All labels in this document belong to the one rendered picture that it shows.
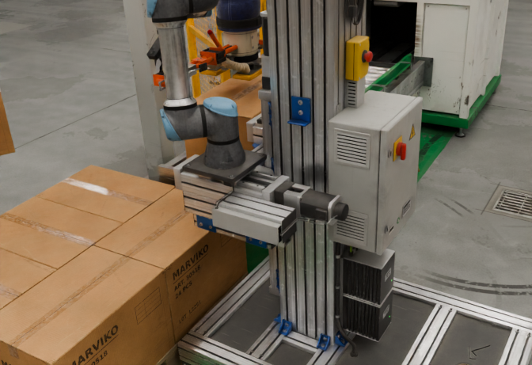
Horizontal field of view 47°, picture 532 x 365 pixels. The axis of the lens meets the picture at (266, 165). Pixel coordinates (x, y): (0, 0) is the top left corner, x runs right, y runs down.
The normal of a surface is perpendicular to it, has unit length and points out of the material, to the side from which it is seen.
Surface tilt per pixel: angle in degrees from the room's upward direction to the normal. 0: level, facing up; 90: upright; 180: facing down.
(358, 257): 0
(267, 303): 0
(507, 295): 0
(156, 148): 90
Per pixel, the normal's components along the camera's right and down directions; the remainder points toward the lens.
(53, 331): -0.04, -0.90
